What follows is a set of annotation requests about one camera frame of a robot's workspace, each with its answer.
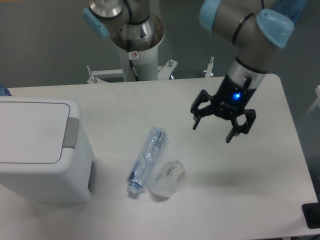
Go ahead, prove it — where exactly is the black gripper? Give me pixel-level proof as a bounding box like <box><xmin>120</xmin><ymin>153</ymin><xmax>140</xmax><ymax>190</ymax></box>
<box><xmin>190</xmin><ymin>73</ymin><xmax>258</xmax><ymax>144</ymax></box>

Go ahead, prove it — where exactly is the white plastic trash can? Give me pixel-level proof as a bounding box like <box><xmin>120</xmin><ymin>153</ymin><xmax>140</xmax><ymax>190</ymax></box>
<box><xmin>0</xmin><ymin>96</ymin><xmax>96</xmax><ymax>203</ymax></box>

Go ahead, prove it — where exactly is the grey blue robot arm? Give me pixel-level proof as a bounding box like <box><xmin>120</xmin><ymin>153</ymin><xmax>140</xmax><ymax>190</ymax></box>
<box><xmin>82</xmin><ymin>0</ymin><xmax>294</xmax><ymax>142</ymax></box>

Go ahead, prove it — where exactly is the clear plastic water bottle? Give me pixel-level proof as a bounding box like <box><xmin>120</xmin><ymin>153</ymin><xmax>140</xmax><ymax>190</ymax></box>
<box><xmin>126</xmin><ymin>126</ymin><xmax>168</xmax><ymax>196</ymax></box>

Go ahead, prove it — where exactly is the crumpled clear plastic cup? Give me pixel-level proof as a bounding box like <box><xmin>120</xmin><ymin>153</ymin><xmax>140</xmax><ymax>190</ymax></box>
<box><xmin>147</xmin><ymin>160</ymin><xmax>184</xmax><ymax>198</ymax></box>

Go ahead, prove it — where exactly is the black device at table edge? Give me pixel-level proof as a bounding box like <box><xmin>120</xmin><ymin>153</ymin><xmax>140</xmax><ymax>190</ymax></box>
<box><xmin>302</xmin><ymin>202</ymin><xmax>320</xmax><ymax>229</ymax></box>

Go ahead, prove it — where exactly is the blue plastic bag at left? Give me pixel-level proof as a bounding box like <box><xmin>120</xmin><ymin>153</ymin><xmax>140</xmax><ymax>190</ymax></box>
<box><xmin>0</xmin><ymin>84</ymin><xmax>12</xmax><ymax>97</ymax></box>

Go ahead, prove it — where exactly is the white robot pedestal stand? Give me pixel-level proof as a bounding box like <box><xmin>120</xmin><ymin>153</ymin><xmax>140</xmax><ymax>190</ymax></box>
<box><xmin>86</xmin><ymin>14</ymin><xmax>216</xmax><ymax>85</ymax></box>

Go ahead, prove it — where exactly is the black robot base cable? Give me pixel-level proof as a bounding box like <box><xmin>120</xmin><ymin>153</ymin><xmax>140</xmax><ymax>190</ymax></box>
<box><xmin>126</xmin><ymin>39</ymin><xmax>140</xmax><ymax>82</ymax></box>

